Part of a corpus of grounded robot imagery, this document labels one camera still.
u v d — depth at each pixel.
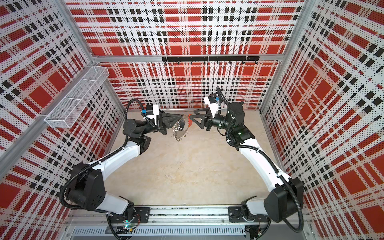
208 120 0.58
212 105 0.58
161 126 0.58
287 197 0.39
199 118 0.63
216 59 0.89
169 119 0.59
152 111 0.53
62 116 0.68
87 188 0.43
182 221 0.74
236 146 0.54
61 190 0.41
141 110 0.55
